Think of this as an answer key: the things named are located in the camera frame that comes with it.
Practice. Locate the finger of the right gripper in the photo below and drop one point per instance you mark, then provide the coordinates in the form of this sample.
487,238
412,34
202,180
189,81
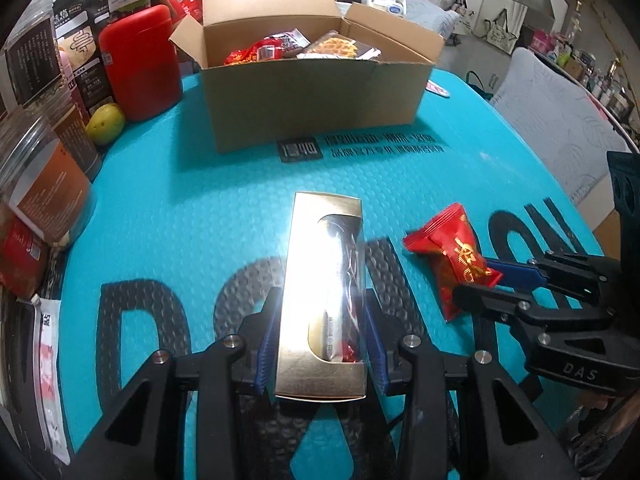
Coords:
501,306
514,274

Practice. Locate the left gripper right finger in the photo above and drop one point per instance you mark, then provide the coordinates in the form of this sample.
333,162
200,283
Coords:
391,372

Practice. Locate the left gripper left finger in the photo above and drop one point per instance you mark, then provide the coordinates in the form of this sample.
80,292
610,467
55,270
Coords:
260,332

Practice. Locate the small red candy packet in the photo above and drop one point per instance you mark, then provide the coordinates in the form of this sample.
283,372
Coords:
450,246

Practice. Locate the large red snack bag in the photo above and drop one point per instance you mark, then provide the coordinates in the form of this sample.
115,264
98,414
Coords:
264,50

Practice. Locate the packaged yellow waffle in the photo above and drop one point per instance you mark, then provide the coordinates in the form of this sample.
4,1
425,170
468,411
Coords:
335,45

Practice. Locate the brown cereal snack bag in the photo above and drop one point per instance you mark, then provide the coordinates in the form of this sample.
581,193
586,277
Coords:
292,42

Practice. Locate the teal bubble mat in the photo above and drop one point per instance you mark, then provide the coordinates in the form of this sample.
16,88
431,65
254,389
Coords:
185,242

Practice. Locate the grey covered chair near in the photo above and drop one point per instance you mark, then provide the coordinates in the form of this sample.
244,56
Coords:
559,122

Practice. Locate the pink rose wrapper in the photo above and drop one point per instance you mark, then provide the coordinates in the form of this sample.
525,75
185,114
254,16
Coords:
434,88

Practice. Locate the green yellow fruit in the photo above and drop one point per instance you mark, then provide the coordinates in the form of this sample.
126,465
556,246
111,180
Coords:
106,124

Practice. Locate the orange label jar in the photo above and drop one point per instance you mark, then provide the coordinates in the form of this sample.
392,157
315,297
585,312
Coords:
41,182

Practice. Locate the red plastic canister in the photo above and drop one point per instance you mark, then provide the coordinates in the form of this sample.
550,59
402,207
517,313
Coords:
141,63

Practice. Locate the pink bottle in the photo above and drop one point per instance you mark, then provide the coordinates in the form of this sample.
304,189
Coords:
73,86

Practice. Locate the open cardboard box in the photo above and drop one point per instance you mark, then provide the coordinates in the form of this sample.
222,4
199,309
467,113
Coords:
262,102

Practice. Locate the black stand-up pouch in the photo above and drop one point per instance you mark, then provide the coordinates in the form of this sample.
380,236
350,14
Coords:
77,25

